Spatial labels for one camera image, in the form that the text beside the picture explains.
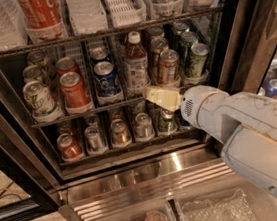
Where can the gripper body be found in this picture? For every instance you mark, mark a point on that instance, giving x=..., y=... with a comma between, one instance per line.
x=194, y=104

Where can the orange brown soda can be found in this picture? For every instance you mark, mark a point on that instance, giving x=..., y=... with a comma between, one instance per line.
x=167, y=66

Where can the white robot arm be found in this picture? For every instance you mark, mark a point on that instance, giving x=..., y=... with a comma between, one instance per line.
x=245, y=124

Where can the green can bottom shelf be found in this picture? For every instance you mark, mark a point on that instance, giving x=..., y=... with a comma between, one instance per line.
x=166, y=121

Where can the clear silver can bottom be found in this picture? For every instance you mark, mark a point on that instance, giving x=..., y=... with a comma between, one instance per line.
x=143, y=124

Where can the brown can second row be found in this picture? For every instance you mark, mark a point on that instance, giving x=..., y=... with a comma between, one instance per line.
x=156, y=46

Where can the green can front right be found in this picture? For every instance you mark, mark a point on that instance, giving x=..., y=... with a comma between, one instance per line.
x=197, y=57

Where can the gold can bottom shelf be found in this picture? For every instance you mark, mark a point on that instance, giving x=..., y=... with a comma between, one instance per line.
x=119, y=132

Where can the green can middle right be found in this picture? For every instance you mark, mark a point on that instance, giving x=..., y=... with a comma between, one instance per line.
x=187, y=39

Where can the blue pepsi can front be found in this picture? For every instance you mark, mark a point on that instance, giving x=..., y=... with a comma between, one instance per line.
x=106, y=78

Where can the blue pepsi can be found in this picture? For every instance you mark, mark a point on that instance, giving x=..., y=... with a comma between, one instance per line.
x=100, y=54
x=106, y=78

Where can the brown can back row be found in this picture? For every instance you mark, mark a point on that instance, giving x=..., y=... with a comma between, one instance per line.
x=154, y=32

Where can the green can back right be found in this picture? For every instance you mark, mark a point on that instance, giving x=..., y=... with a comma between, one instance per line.
x=179, y=28

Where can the blue pepsi can back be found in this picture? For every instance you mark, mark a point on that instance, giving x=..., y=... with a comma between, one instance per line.
x=100, y=54

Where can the silver can bottom shelf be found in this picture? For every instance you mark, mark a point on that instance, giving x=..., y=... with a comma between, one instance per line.
x=94, y=138

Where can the red orange can front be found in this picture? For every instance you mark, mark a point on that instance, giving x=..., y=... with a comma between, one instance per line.
x=74, y=90

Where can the red orange can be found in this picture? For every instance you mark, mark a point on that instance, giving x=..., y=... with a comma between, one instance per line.
x=66, y=65
x=74, y=90

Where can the fridge glass door right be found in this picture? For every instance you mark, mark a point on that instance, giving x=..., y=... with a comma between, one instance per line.
x=250, y=48

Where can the white plastic shelf tray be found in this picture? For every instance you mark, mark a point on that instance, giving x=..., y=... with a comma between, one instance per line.
x=126, y=12

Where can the steel fridge base grille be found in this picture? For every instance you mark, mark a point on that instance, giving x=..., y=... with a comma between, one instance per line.
x=153, y=179

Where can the red orange can back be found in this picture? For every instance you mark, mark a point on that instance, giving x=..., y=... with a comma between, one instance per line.
x=66, y=65

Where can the red can bottom shelf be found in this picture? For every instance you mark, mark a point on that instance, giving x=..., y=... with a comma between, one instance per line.
x=68, y=146

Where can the white green can front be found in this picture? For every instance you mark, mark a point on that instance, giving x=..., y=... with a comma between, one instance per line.
x=39, y=98

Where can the white green can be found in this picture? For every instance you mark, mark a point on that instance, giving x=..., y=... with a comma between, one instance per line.
x=40, y=59
x=33, y=72
x=39, y=98

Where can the white green can back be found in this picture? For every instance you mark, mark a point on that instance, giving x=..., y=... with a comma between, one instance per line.
x=40, y=59

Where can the white green can middle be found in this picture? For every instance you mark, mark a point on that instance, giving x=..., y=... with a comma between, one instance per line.
x=33, y=72

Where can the iced tea bottle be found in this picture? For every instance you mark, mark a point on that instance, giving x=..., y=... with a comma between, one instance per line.
x=136, y=63

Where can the clear plastic bin right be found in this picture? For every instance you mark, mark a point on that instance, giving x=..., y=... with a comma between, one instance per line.
x=229, y=198

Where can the red coca cola bottle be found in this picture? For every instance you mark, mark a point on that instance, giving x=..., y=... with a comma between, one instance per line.
x=40, y=13

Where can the middle wire shelf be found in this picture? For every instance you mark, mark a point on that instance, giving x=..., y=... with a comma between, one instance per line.
x=73, y=116

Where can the wire shelf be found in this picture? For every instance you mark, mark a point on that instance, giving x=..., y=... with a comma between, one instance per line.
x=110, y=31
x=73, y=116

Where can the upper wire shelf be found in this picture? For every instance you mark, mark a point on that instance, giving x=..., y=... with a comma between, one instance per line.
x=110, y=31

